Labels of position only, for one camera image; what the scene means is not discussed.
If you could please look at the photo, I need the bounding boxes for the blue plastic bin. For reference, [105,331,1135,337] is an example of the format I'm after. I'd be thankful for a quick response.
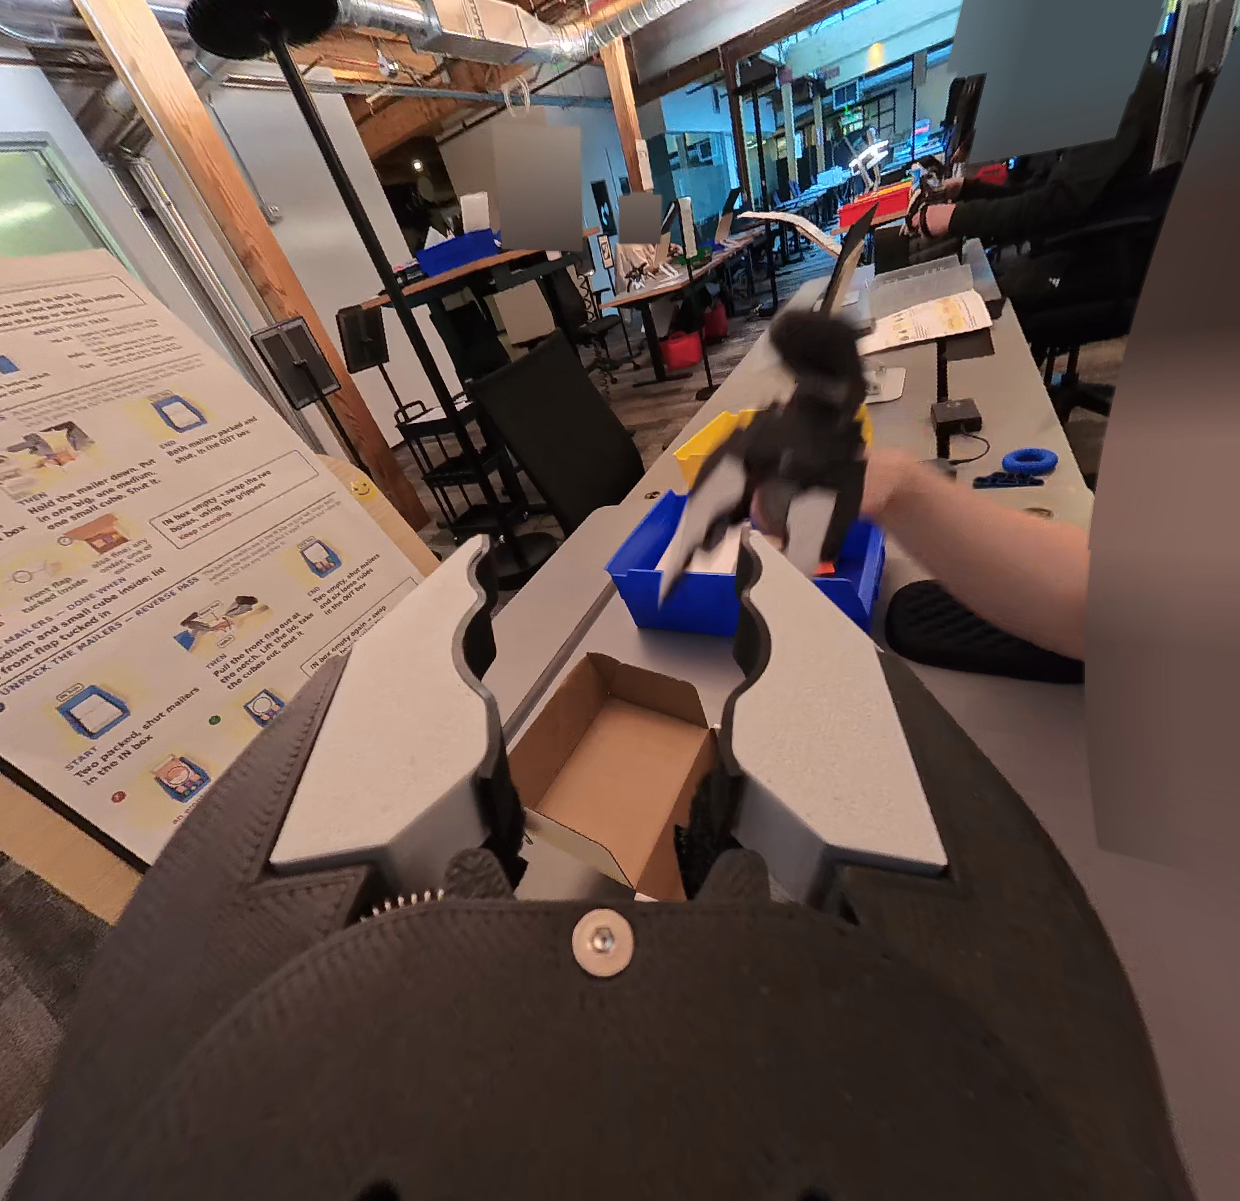
[415,228,506,278]
[606,488,888,637]

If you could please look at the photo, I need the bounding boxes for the black mesh wrist pad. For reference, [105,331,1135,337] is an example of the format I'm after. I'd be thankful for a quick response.
[883,580,1089,684]

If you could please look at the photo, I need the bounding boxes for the black utility cart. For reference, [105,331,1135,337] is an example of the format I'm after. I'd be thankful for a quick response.
[391,398,508,547]

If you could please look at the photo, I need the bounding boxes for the black square panel stand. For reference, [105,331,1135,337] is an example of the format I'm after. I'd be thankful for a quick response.
[251,315,343,450]
[336,302,401,417]

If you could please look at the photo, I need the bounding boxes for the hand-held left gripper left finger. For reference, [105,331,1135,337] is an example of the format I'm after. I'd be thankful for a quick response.
[271,534,532,899]

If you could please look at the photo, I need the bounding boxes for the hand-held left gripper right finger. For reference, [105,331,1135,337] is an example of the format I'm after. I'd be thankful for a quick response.
[673,530,949,906]

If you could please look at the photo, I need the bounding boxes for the person's right hand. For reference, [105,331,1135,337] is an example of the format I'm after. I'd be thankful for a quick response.
[858,447,932,525]

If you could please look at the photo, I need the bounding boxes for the black floor pole stand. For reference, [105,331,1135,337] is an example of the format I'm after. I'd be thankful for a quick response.
[185,0,566,586]

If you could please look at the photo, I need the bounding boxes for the red plastic bin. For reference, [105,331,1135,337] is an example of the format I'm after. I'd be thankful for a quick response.
[836,182,919,230]

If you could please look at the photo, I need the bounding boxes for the person's right forearm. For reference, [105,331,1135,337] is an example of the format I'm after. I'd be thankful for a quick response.
[921,458,1093,661]

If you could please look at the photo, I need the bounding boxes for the yellow plastic bin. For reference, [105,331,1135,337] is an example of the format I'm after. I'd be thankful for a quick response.
[673,404,876,493]

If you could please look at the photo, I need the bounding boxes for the dark document stand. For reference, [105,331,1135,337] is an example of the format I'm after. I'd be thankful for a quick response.
[822,202,909,404]

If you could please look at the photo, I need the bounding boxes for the silver air duct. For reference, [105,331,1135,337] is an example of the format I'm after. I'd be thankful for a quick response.
[321,0,681,62]

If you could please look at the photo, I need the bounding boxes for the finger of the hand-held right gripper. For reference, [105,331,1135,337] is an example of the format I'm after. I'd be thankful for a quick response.
[659,454,755,608]
[785,488,839,567]

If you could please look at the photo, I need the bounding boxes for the wooden top desk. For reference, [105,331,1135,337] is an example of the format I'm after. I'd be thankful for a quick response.
[361,245,588,417]

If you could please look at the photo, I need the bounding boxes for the clear plastic container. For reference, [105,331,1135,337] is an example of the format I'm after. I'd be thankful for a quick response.
[865,261,978,321]

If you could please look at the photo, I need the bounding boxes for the white cardboard mailer box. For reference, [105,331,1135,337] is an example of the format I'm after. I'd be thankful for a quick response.
[659,544,749,578]
[506,650,725,903]

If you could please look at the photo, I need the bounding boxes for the wooden post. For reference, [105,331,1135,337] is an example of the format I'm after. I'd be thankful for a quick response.
[49,0,432,533]

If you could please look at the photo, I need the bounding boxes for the printed paper sheet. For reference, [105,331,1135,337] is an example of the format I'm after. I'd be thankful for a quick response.
[856,290,996,358]

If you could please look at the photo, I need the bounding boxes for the printed instruction sheet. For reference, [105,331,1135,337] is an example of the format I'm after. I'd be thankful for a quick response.
[0,248,425,864]

